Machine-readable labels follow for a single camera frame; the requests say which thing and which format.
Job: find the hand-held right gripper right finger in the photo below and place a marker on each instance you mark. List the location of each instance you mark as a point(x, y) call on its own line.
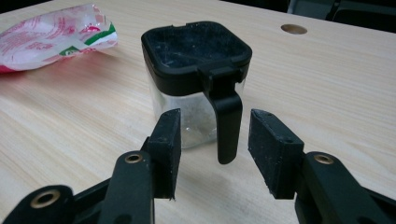
point(274, 155)

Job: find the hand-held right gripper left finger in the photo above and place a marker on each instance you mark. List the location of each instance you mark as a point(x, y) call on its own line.
point(166, 149)

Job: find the clear jar with black lid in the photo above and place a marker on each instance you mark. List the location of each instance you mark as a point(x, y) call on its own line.
point(193, 65)

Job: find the pink and white plastic bag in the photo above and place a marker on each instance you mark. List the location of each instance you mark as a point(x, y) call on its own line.
point(46, 40)

